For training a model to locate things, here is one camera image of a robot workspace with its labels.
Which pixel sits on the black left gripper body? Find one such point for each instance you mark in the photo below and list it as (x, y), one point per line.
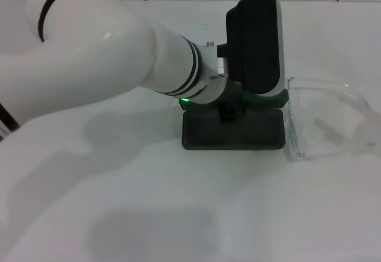
(230, 93)

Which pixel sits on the clear frame glasses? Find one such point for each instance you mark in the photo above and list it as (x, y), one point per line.
(293, 137)

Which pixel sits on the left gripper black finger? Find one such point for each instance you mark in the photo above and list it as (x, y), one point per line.
(226, 114)
(237, 115)

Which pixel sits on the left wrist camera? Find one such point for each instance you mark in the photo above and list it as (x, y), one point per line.
(256, 35)

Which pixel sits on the green glasses case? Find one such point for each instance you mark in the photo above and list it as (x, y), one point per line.
(232, 134)

